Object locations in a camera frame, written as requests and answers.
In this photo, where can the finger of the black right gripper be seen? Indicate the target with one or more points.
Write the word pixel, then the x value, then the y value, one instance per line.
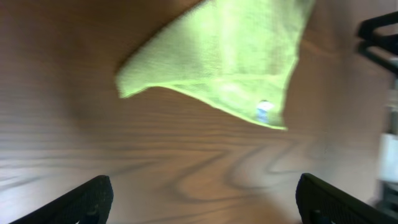
pixel 367 28
pixel 387 43

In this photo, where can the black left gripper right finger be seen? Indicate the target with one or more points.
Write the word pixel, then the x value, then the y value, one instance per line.
pixel 321 202

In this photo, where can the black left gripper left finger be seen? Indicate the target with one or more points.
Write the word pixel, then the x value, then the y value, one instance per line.
pixel 88 203

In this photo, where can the green microfiber cloth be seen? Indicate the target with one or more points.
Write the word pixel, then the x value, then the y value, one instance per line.
pixel 235 55

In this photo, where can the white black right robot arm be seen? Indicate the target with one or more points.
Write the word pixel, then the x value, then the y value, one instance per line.
pixel 382 50

